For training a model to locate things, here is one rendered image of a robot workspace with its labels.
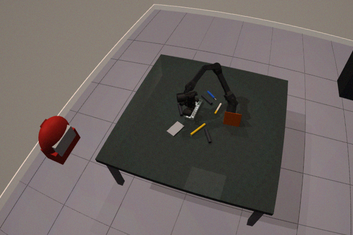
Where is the keyboard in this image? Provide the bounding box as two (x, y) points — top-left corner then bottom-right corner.
(184, 99), (202, 121)

